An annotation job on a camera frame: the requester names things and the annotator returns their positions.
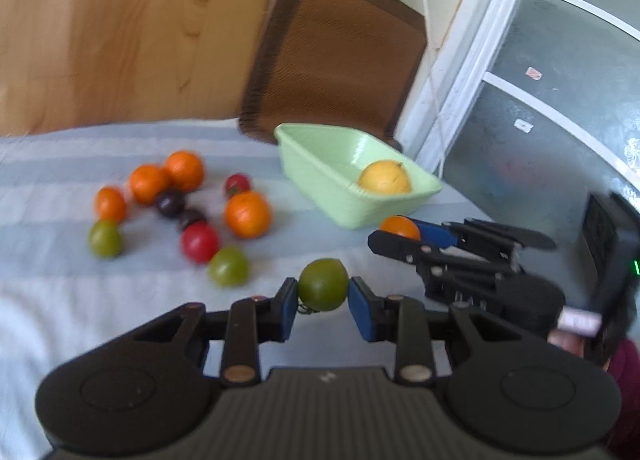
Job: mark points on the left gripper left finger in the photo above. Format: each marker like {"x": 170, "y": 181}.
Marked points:
{"x": 249, "y": 322}

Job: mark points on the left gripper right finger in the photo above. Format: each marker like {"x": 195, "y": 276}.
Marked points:
{"x": 428, "y": 344}

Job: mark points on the green tomato front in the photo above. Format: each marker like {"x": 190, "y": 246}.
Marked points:
{"x": 229, "y": 267}

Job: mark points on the green tomato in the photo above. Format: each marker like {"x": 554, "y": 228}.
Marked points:
{"x": 323, "y": 285}
{"x": 105, "y": 239}
{"x": 229, "y": 267}

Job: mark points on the small orange mandarin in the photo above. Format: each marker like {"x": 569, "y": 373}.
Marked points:
{"x": 110, "y": 204}
{"x": 401, "y": 226}

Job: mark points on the large red tomato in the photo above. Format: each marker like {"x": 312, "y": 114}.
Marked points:
{"x": 199, "y": 242}

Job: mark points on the yellow lemon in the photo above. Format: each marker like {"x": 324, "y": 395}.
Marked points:
{"x": 385, "y": 177}

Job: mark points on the red cherry tomato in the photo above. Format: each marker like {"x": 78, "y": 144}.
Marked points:
{"x": 237, "y": 183}

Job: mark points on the dark purple plum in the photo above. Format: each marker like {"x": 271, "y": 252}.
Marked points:
{"x": 170, "y": 203}

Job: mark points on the person's right hand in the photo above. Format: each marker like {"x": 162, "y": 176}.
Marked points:
{"x": 573, "y": 344}

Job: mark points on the striped light blue cloth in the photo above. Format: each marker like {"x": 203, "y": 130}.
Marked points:
{"x": 58, "y": 300}

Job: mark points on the light green plastic basket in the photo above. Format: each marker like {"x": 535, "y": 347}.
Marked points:
{"x": 325, "y": 161}

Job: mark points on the brown woven cushion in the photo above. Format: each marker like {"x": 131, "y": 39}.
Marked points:
{"x": 349, "y": 63}

